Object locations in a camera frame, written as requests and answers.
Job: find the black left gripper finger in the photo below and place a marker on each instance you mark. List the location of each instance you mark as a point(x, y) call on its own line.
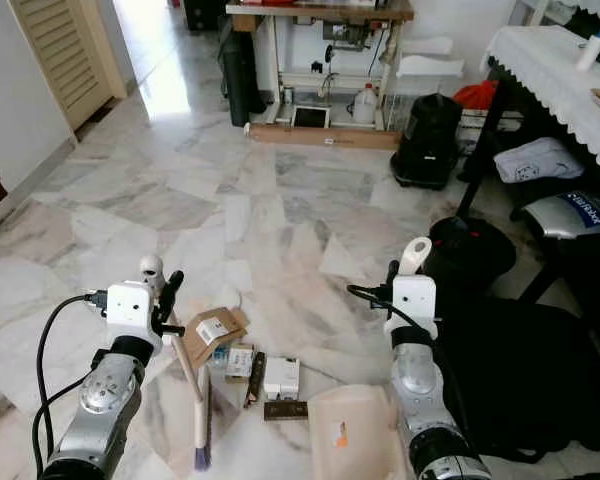
point(171, 295)

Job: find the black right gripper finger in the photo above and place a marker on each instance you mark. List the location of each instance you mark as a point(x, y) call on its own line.
point(392, 275)

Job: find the white broom with purple bristles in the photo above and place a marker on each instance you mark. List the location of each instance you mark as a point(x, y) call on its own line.
point(196, 415)

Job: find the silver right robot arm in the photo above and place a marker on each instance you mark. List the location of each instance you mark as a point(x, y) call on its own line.
point(418, 385)

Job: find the brown cardboard box with label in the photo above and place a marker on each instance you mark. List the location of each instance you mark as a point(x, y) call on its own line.
point(212, 330)

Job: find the small printed white box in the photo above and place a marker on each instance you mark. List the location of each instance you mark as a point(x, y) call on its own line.
point(240, 361)

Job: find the black round canister red button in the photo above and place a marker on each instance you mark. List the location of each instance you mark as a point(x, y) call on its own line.
point(475, 255)

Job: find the brown stick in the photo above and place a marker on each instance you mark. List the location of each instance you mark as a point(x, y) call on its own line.
point(255, 380)

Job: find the black vacuum cleaner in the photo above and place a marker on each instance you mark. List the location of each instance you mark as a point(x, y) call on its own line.
point(428, 140)

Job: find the dark brown wooden block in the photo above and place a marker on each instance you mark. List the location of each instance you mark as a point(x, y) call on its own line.
point(285, 410)

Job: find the long brown cardboard box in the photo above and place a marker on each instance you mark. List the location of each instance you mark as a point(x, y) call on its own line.
point(325, 137)

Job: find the black table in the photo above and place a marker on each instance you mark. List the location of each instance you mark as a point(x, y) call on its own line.
point(482, 145)

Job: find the large black cloth bag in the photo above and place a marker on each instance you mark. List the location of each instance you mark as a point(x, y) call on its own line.
point(530, 380)

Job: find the white plastic jug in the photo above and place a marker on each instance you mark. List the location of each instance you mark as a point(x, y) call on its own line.
point(364, 106)

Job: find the white-framed tablet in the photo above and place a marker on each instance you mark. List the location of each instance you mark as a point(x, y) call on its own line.
point(310, 117)

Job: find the silver bag with blue print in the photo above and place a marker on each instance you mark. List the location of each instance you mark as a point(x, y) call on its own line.
point(565, 215)

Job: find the grey fabric bag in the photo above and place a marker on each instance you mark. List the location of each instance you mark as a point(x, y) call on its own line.
point(538, 160)

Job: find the red bag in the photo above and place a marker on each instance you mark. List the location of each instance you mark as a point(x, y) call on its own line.
point(476, 95)

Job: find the black tower appliance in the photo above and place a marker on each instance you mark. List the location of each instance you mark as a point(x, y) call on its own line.
point(240, 80)

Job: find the white lace tablecloth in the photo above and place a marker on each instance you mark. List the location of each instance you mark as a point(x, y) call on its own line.
point(550, 85)

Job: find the beige louvred door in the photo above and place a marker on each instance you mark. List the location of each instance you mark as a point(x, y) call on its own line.
point(62, 55)

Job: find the wooden-topped sewing table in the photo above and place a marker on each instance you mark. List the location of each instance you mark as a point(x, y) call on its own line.
point(315, 12)

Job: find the black cabinet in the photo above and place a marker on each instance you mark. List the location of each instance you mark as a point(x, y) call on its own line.
point(205, 12)

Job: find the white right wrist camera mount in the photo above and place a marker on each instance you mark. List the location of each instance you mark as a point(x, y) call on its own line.
point(415, 300)

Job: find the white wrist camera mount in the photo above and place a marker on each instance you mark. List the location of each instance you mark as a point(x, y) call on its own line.
point(130, 312)
point(415, 300)

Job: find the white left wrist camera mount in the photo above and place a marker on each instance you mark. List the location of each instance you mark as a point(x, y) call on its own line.
point(130, 312)

